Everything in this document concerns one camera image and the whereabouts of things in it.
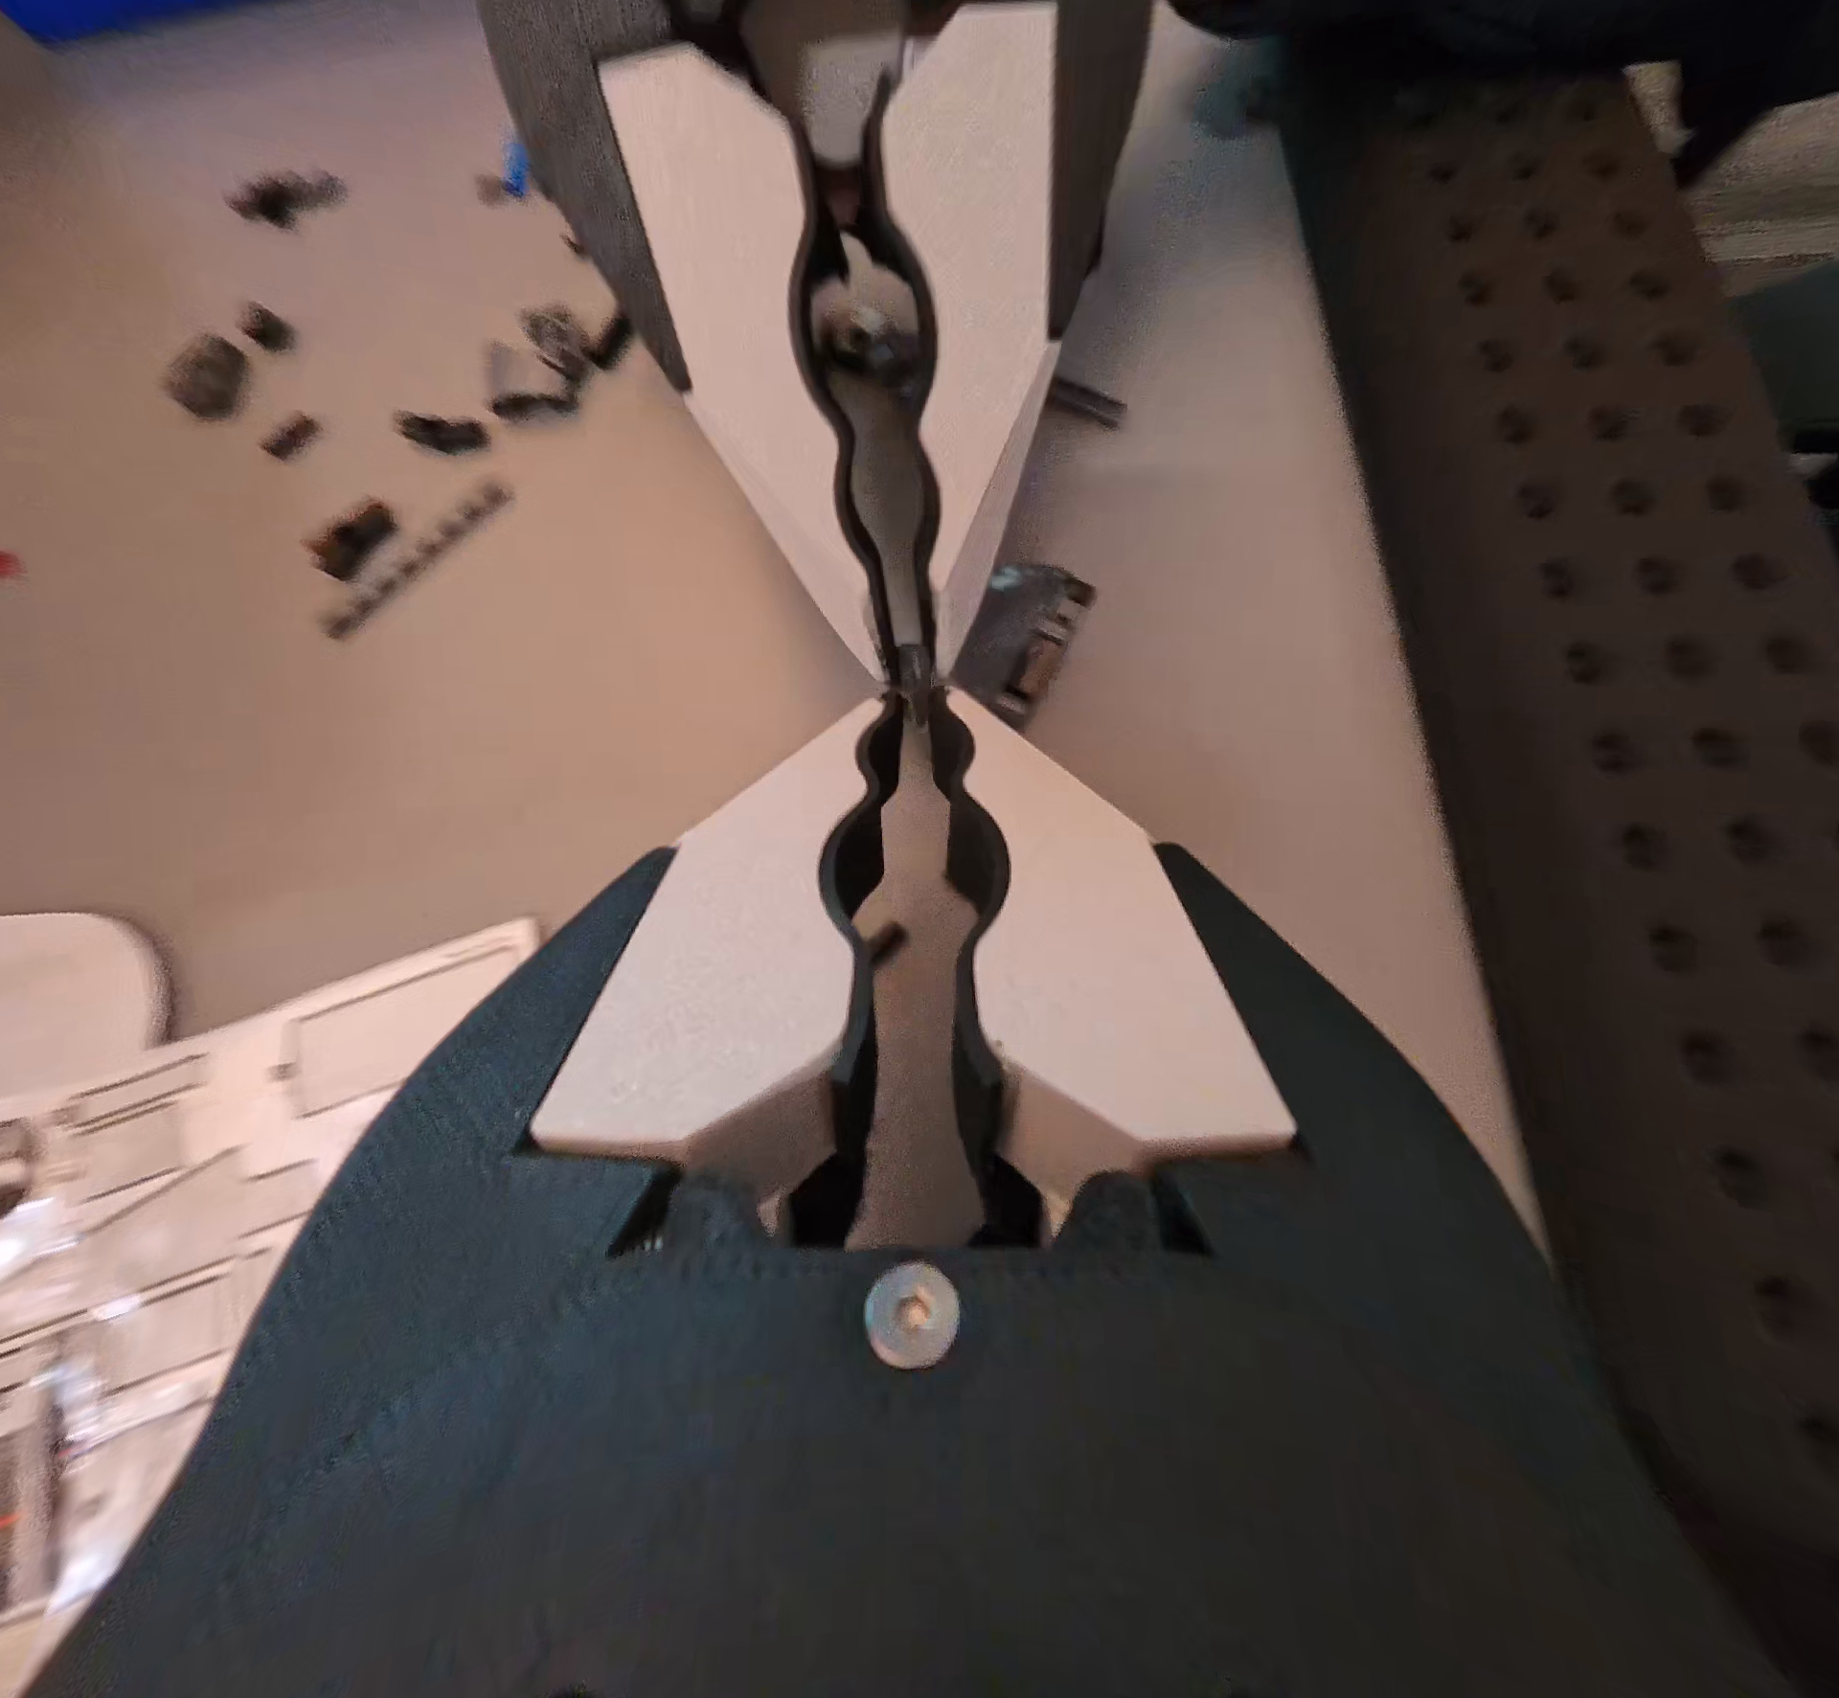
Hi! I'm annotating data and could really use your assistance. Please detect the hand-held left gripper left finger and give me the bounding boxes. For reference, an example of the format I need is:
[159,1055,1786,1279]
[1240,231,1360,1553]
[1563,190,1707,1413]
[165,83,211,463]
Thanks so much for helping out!
[529,696,910,1248]

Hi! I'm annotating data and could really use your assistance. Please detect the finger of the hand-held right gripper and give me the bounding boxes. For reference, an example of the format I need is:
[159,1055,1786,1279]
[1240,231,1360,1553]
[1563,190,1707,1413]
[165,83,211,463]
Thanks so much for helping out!
[868,0,1069,677]
[592,43,914,687]

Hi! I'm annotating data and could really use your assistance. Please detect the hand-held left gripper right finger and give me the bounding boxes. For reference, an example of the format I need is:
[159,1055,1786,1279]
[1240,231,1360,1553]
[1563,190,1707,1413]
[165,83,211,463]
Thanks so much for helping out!
[925,693,1301,1241]

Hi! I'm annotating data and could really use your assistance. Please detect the grey domed lego assembly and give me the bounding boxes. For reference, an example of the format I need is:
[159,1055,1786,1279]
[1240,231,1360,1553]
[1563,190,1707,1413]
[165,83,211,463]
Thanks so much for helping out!
[950,560,1102,727]

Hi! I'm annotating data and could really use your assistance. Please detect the grey curved lego panel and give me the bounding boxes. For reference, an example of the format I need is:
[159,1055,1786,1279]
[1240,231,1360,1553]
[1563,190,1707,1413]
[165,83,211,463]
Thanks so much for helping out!
[489,340,584,424]

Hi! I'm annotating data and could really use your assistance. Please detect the long grey lego plate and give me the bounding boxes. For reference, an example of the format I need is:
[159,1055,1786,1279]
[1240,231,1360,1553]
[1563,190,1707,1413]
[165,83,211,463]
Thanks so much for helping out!
[322,478,517,641]

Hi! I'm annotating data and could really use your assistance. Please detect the lego sticker sheet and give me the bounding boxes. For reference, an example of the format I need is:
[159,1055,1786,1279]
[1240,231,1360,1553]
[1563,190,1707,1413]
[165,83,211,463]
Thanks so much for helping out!
[0,923,540,1630]

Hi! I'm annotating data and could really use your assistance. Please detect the grey beam assembly with gear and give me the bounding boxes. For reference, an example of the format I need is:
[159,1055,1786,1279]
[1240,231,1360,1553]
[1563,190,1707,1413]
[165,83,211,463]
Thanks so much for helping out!
[826,290,1127,432]

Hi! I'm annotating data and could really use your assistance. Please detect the black connector with grey pin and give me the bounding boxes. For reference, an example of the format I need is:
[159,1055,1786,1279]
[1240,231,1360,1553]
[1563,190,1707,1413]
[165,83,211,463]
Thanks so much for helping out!
[224,167,351,227]

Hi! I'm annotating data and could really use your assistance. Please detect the black connector with brown pin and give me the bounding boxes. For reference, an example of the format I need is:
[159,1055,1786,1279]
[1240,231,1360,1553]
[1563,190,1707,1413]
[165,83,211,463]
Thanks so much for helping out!
[305,499,401,579]

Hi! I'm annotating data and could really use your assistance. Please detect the dark grey oval technic beam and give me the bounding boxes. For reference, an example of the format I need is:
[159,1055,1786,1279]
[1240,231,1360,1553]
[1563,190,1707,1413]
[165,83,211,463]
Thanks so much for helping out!
[161,334,253,422]

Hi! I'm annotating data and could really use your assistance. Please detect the white stand base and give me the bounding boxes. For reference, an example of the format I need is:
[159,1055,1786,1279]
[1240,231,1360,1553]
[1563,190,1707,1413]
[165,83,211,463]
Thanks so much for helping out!
[0,915,174,1097]

